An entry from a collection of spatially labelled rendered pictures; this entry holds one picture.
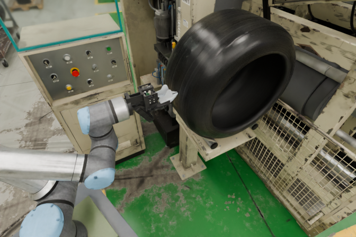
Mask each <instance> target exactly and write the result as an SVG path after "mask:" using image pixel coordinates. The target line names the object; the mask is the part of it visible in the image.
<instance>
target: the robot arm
mask: <svg viewBox="0 0 356 237"><path fill-rule="evenodd" d="M145 85H148V86H145ZM142 86H145V87H142ZM138 91H139V92H137V93H134V94H131V95H128V93H124V97H125V98H123V97H122V96H120V97H117V98H114V99H110V100H108V101H104V102H101V103H97V104H94V105H91V106H86V107H85V108H81V109H79V110H78V111H77V116H78V121H79V124H80V127H81V130H82V132H83V134H88V135H89V137H90V139H91V142H92V143H91V149H90V154H75V153H64V152H53V151H42V150H31V149H19V148H9V147H7V146H5V145H3V144H1V143H0V181H1V182H4V183H6V184H9V185H11V186H14V187H16V188H19V189H21V190H24V191H26V192H28V195H29V198H30V199H31V200H34V201H36V202H37V205H36V208H35V209H33V210H32V211H31V212H30V213H29V214H28V215H27V216H26V217H25V219H24V220H23V222H22V224H21V228H20V233H19V235H20V237H88V233H87V229H86V227H85V225H84V224H83V223H82V222H80V221H77V220H72V216H73V210H74V205H75V199H76V193H77V187H78V183H84V185H85V186H86V187H87V188H89V189H102V188H105V187H108V186H109V185H111V184H112V183H113V181H114V174H115V154H116V150H117V148H118V138H117V136H116V134H115V131H114V128H113V125H114V124H117V123H119V122H122V121H125V120H128V119H130V116H131V115H133V114H134V113H133V110H135V112H137V113H138V114H139V115H140V116H142V117H143V118H144V119H145V120H146V121H148V122H151V121H152V120H154V118H153V114H152V113H151V111H156V110H161V109H163V108H165V107H166V106H167V105H168V104H170V102H171V101H173V99H174V98H175V97H176V96H177V95H178V92H173V91H171V90H170V89H168V86H167V85H163V86H162V88H161V90H159V91H157V92H155V91H154V87H153V85H151V83H148V84H144V85H141V86H138ZM158 101H159V102H158Z"/></svg>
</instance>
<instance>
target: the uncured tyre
mask: <svg viewBox="0 0 356 237"><path fill-rule="evenodd" d="M295 64H296V53H295V45H294V41H293V38H292V36H291V35H290V34H289V32H288V31H286V30H285V29H284V28H283V27H282V26H281V25H279V24H277V23H274V22H272V21H270V20H267V19H265V18H263V17H261V16H258V15H256V14H254V13H251V12H249V11H246V10H242V9H224V10H220V11H216V12H213V13H211V14H209V15H207V16H205V17H203V18H202V19H200V20H199V21H198V22H196V23H195V24H194V25H192V26H191V27H190V28H189V29H188V30H187V31H186V32H185V33H184V35H183V36H182V37H181V38H180V40H179V41H178V43H177V44H176V46H175V47H174V49H173V51H172V53H171V55H170V58H169V60H168V63H167V66H166V70H165V85H167V86H168V89H170V90H171V91H173V92H178V95H177V96H176V97H175V98H174V99H173V101H171V102H170V103H171V105H172V106H173V107H174V109H175V110H176V111H177V113H178V114H179V116H180V117H181V118H182V120H183V121H184V123H185V124H186V125H187V126H188V128H189V129H190V130H191V131H193V132H194V133H196V134H197V135H199V136H201V137H204V138H216V139H220V138H226V137H229V136H232V135H235V134H237V133H239V132H241V131H243V130H245V129H247V128H248V127H250V126H251V125H253V124H254V123H255V122H257V121H258V120H259V119H260V118H261V117H262V116H263V115H265V114H266V113H267V112H268V111H269V110H270V108H271V107H272V106H273V105H274V104H275V103H276V102H277V100H278V99H279V98H280V96H281V95H282V94H283V92H284V90H285V89H286V87H287V86H288V84H289V81H290V79H291V77H292V74H293V71H294V68H295Z"/></svg>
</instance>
